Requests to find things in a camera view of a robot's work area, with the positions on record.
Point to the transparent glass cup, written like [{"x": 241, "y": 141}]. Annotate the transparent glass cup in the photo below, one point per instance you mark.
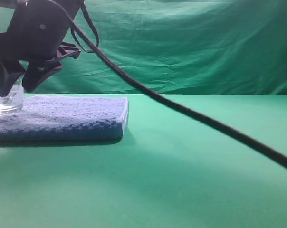
[{"x": 13, "y": 102}]

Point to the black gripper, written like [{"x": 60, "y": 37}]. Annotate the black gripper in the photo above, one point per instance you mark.
[{"x": 35, "y": 32}]

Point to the green backdrop cloth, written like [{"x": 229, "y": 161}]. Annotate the green backdrop cloth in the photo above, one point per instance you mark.
[{"x": 197, "y": 47}]

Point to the blue folded towel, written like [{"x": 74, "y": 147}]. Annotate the blue folded towel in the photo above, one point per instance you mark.
[{"x": 47, "y": 118}]

